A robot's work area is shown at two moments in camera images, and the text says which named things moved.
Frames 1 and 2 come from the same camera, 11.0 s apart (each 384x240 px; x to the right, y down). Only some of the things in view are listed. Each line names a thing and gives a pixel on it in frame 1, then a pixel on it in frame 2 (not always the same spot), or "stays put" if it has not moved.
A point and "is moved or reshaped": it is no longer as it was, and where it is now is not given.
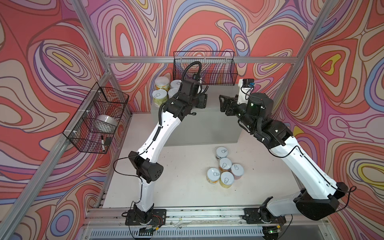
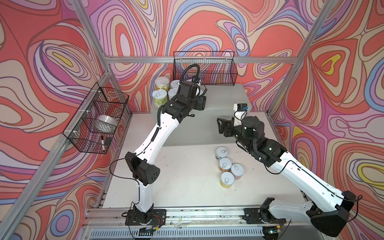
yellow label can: (213, 175) is moved or reshaped
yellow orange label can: (162, 83) stays put
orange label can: (225, 165) stays put
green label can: (160, 96) stays put
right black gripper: (231, 101) -> (224, 123)
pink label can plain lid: (172, 91) stays put
